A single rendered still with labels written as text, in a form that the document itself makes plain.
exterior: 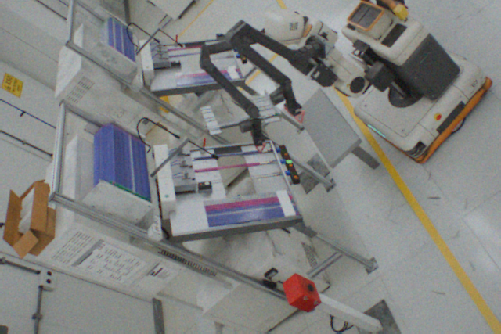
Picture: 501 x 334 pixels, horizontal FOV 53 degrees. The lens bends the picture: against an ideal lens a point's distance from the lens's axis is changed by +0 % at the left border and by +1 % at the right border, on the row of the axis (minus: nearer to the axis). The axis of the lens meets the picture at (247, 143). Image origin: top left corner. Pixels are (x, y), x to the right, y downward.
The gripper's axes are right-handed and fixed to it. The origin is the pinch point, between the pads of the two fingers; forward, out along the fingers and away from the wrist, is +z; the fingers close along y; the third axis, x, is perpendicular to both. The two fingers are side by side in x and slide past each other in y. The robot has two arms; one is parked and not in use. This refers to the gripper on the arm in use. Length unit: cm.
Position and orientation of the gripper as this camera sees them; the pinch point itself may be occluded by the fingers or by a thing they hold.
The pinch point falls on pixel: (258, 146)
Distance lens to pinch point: 301.7
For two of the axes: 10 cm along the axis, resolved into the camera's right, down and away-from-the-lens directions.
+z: 0.8, 7.7, 6.3
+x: 9.8, -1.9, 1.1
